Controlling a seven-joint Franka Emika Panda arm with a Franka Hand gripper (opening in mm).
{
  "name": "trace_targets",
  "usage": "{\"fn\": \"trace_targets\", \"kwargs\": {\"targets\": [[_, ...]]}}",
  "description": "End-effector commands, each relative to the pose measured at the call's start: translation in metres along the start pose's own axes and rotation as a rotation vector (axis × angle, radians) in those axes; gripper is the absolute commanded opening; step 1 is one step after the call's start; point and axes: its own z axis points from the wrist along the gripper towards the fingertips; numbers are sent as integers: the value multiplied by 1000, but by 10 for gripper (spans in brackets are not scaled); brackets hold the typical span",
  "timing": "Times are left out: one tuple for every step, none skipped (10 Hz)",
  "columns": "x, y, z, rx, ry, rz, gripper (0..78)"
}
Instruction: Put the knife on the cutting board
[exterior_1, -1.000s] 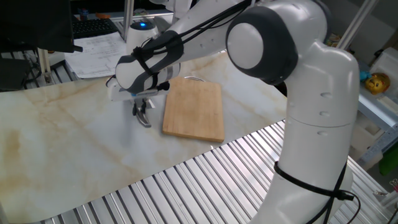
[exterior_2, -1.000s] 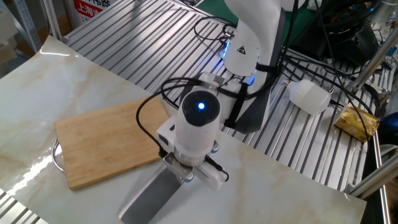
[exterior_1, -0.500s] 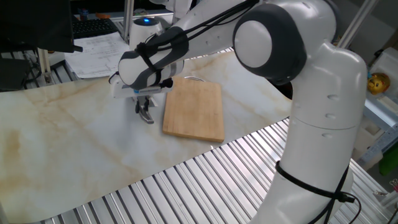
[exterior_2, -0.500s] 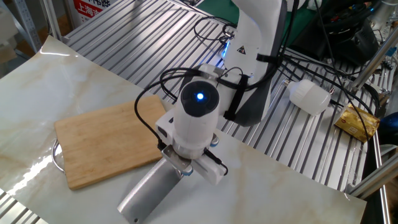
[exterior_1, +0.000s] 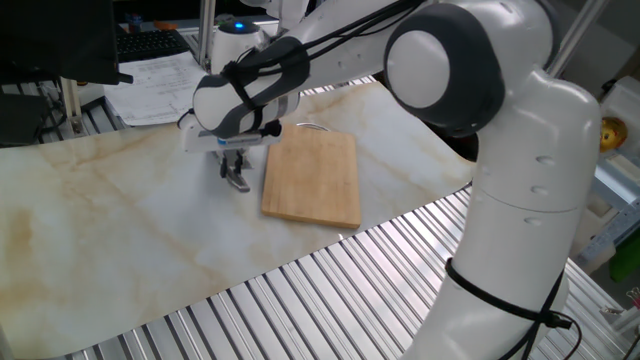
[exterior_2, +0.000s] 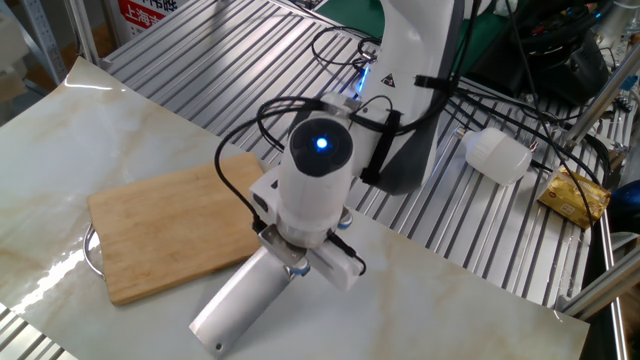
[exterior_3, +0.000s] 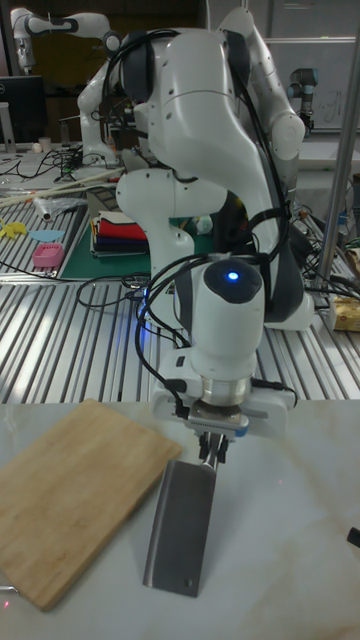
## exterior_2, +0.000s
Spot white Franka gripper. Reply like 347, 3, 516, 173
248, 167, 367, 293

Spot steel cleaver knife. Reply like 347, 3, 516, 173
188, 244, 297, 357

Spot wooden cutting board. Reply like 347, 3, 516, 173
82, 152, 266, 307

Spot marble pattern table mat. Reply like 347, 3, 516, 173
0, 56, 591, 360

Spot red white printed sign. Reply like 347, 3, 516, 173
117, 0, 189, 41

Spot white LED bulb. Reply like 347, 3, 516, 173
453, 126, 534, 187

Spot grey perforated shelf upright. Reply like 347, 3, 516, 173
19, 0, 69, 86

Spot gold foil packet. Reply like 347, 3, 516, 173
537, 167, 612, 230

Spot black bag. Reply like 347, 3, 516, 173
469, 0, 612, 107

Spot dark blue round object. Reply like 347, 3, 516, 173
607, 179, 640, 235

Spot black camera cable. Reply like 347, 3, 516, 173
213, 96, 326, 234

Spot silver wrist camera blue end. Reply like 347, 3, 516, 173
257, 223, 311, 279

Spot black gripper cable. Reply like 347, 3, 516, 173
327, 232, 368, 277

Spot aluminium frame post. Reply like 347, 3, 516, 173
556, 247, 640, 321
64, 0, 101, 69
559, 42, 640, 147

